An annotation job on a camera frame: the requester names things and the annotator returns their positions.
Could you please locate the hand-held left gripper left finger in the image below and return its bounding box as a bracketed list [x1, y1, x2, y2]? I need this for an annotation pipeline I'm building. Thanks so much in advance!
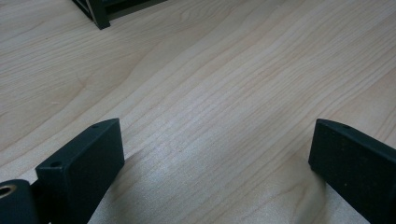
[31, 118, 126, 224]

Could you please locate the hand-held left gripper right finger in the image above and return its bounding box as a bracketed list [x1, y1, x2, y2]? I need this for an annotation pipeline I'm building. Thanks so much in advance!
[307, 118, 396, 224]

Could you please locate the black metal rack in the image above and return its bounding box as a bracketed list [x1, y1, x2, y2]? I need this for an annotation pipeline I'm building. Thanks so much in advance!
[72, 0, 169, 31]

